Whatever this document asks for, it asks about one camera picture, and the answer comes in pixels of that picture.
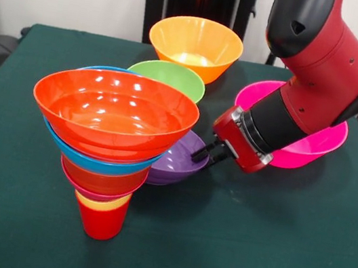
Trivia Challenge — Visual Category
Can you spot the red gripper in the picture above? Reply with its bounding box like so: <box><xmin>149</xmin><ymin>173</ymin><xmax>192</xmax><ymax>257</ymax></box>
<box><xmin>189</xmin><ymin>99</ymin><xmax>281</xmax><ymax>180</ymax></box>

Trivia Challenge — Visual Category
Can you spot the purple bowl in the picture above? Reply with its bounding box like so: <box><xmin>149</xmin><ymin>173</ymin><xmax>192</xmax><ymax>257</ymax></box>
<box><xmin>145</xmin><ymin>124</ymin><xmax>215</xmax><ymax>195</ymax></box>

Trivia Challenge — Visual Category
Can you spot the large red-orange bowl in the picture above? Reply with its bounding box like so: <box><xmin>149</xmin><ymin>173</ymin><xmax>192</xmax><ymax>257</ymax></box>
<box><xmin>24</xmin><ymin>58</ymin><xmax>205</xmax><ymax>175</ymax></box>

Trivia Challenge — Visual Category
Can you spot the blue bowl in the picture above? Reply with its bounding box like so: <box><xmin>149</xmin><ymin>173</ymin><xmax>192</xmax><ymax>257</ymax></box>
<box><xmin>35</xmin><ymin>56</ymin><xmax>184</xmax><ymax>186</ymax></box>

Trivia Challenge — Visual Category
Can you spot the small orange bowl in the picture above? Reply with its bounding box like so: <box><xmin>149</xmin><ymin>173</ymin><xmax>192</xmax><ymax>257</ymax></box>
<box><xmin>56</xmin><ymin>153</ymin><xmax>151</xmax><ymax>203</ymax></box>

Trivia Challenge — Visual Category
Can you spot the stack of yellow cups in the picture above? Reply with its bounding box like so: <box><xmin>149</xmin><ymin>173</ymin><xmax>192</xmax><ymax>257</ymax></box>
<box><xmin>72</xmin><ymin>183</ymin><xmax>134</xmax><ymax>218</ymax></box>

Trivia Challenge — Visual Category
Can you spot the small crimson bowl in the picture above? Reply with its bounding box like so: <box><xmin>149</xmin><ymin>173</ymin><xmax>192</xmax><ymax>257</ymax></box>
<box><xmin>55</xmin><ymin>159</ymin><xmax>144</xmax><ymax>209</ymax></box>

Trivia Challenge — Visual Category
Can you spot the red cup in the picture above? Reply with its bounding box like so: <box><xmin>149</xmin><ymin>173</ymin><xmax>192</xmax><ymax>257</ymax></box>
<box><xmin>71</xmin><ymin>193</ymin><xmax>131</xmax><ymax>245</ymax></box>

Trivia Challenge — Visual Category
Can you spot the green bowl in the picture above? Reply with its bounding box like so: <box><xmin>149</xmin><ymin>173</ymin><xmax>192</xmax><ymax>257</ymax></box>
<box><xmin>124</xmin><ymin>55</ymin><xmax>210</xmax><ymax>106</ymax></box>

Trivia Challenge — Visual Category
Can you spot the dark green table cloth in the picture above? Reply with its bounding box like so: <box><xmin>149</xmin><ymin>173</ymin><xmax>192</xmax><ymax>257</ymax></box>
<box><xmin>0</xmin><ymin>17</ymin><xmax>358</xmax><ymax>268</ymax></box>

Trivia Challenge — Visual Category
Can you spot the large magenta bowl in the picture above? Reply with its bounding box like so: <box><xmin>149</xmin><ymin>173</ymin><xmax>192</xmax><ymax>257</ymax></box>
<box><xmin>225</xmin><ymin>74</ymin><xmax>355</xmax><ymax>178</ymax></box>

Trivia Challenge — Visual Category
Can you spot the large light orange bowl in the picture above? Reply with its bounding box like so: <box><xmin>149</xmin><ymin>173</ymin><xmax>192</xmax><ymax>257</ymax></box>
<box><xmin>142</xmin><ymin>10</ymin><xmax>248</xmax><ymax>91</ymax></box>

